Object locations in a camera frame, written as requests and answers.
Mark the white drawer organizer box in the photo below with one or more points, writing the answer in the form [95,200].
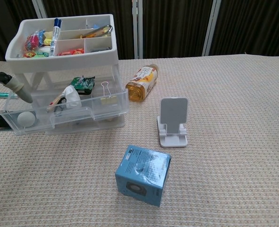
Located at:
[59,62]

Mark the red capped green marker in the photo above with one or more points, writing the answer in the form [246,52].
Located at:
[0,95]

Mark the white pouch with black loop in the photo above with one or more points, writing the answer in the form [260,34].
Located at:
[72,95]

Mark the yellow candy wrapper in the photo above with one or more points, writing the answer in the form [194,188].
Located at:
[48,37]

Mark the orange pouch with carabiner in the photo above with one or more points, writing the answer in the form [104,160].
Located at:
[98,32]

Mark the small wooden stick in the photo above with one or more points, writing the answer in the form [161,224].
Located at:
[53,104]

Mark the clear plastic drawer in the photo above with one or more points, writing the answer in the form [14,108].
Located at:
[94,127]
[115,117]

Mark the red snack packet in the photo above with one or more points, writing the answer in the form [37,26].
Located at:
[70,52]

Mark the green circuit board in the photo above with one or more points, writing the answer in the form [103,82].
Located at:
[82,84]

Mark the red blue candy wrappers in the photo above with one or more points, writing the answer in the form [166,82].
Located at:
[34,40]

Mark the clear drawer with small items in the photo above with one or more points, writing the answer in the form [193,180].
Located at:
[82,116]

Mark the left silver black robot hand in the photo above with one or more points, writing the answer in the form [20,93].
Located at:
[16,86]

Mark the green lion candy pack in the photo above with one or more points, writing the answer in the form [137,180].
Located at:
[36,55]

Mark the small white ball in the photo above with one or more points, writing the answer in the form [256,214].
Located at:
[25,118]

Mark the blue capped whiteboard marker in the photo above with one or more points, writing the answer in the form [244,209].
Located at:
[54,35]

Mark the beige woven table cloth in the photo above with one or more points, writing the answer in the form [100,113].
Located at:
[224,142]

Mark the black partition screen panel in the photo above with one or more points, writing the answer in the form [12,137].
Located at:
[174,26]
[9,23]
[122,28]
[252,26]

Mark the gold binder clip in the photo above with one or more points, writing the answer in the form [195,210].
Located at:
[109,100]

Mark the white folding phone stand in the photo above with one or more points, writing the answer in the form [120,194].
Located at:
[173,113]

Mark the amber tea bottle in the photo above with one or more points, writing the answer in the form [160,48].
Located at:
[141,82]

